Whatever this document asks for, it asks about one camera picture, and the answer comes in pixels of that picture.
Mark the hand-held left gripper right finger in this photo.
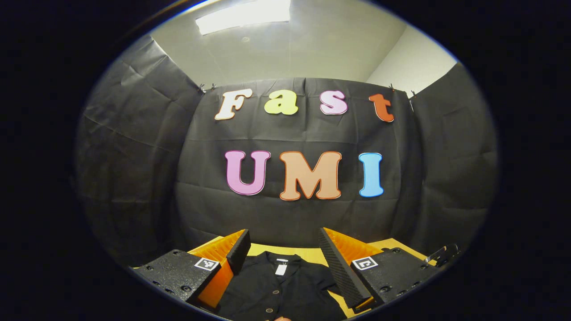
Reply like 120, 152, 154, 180
319, 226, 441, 311

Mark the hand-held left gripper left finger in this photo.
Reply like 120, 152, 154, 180
132, 229, 252, 310

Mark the black button shirt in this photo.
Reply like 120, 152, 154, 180
216, 251, 346, 321

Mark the black backdrop cloth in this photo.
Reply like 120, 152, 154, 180
74, 35, 499, 268

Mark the ceiling light panel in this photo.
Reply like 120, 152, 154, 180
195, 0, 291, 36

